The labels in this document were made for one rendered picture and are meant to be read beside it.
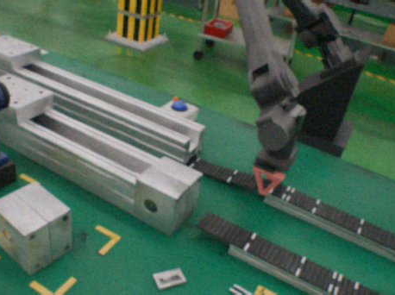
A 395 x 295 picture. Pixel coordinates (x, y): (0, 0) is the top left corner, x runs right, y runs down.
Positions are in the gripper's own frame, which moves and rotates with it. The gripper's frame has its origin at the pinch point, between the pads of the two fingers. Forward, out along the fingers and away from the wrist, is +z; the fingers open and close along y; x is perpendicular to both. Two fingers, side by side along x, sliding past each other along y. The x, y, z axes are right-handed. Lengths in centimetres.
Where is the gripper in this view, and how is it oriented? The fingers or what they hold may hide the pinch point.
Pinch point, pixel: (266, 185)
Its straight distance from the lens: 90.5
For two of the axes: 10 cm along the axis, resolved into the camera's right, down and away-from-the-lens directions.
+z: -1.3, 8.2, 5.6
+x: 8.5, 3.8, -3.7
